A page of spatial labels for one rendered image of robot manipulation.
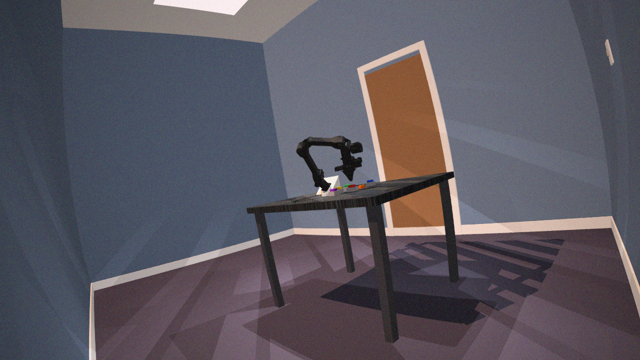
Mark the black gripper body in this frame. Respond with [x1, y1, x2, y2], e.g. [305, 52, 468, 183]
[334, 154, 362, 172]

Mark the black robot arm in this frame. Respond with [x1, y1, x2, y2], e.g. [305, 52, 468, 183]
[296, 135, 363, 191]

